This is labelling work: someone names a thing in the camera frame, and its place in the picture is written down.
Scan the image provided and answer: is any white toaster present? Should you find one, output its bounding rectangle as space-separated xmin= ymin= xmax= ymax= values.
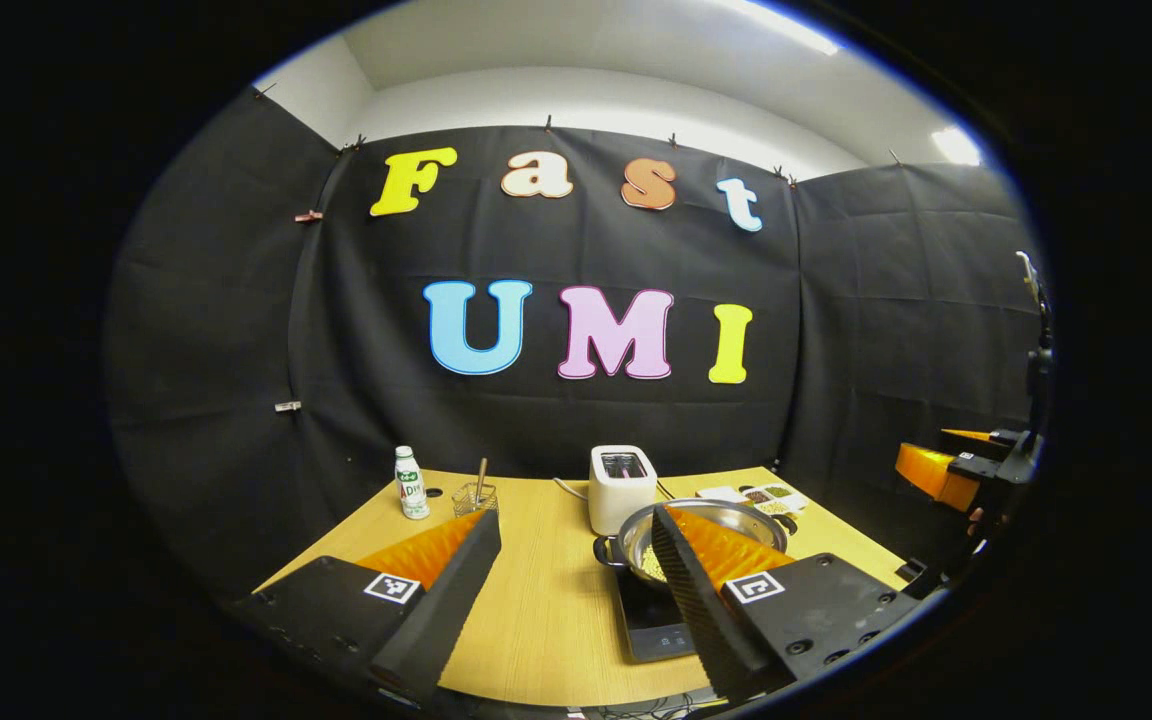
xmin=587 ymin=444 xmax=660 ymax=537

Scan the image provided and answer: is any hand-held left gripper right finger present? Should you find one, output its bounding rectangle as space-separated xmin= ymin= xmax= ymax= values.
xmin=651 ymin=503 xmax=923 ymax=702

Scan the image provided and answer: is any black backdrop cloth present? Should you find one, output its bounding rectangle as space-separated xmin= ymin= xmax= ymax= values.
xmin=104 ymin=88 xmax=1050 ymax=601

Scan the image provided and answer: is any white divided condiment dish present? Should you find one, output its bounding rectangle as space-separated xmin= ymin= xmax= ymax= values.
xmin=741 ymin=482 xmax=808 ymax=517

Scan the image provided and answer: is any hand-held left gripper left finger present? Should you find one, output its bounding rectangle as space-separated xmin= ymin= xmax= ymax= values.
xmin=231 ymin=508 xmax=503 ymax=706

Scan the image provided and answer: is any black induction cooktop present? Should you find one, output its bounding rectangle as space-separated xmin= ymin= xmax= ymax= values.
xmin=615 ymin=568 xmax=699 ymax=664

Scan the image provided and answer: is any wire mesh utensil basket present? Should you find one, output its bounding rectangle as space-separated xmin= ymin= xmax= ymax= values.
xmin=450 ymin=481 xmax=500 ymax=519

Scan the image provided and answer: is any white drink bottle green label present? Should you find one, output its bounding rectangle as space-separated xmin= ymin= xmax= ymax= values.
xmin=393 ymin=445 xmax=432 ymax=521

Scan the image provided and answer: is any ceiling light panel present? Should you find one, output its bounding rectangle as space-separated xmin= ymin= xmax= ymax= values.
xmin=930 ymin=124 xmax=983 ymax=168

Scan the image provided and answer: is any steel pot with black handles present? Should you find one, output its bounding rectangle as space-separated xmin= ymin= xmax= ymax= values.
xmin=592 ymin=497 xmax=798 ymax=592

